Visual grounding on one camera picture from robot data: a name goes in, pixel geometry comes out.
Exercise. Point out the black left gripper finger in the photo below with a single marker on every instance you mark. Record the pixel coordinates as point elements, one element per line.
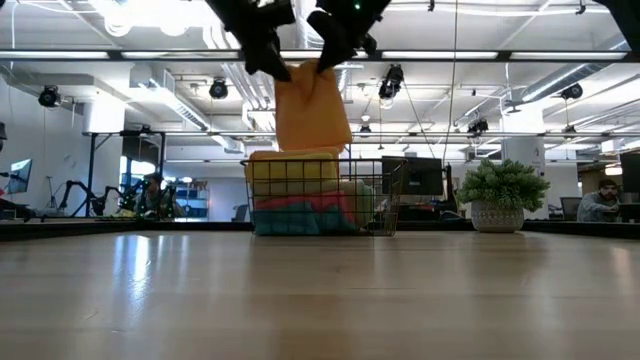
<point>255,52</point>
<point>280,65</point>

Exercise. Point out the yellow microfiber towel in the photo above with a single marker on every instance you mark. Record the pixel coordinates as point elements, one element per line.
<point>290,180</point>

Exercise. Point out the pink microfiber towel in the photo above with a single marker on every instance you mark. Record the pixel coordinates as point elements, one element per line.
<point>300,202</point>

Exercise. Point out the light green microfiber towel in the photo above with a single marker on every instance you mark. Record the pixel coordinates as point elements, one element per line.
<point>362,200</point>

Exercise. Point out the teal microfiber towel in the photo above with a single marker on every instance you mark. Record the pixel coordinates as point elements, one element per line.
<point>295,222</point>

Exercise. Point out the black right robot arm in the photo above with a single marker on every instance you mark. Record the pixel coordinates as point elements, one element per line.
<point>625,15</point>

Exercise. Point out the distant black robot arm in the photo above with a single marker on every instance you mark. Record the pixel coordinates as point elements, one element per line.
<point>95,197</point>

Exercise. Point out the black computer monitor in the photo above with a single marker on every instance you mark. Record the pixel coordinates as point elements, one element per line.
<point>631,172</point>
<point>420,175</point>

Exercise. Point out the person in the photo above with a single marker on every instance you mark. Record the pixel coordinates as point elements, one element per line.
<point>597,202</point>
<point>155,197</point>

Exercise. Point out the green artificial potted plant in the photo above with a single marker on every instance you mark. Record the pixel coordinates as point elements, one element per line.
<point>502,190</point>

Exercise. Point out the black office chair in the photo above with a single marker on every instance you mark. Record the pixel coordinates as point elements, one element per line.
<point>570,207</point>

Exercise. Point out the tilted computer monitor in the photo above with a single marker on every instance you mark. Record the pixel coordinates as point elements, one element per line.
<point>21,176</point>

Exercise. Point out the black metal rack frame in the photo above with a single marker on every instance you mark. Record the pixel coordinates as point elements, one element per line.
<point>91,165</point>

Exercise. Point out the black table frame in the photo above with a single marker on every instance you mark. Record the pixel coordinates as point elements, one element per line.
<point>100,227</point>

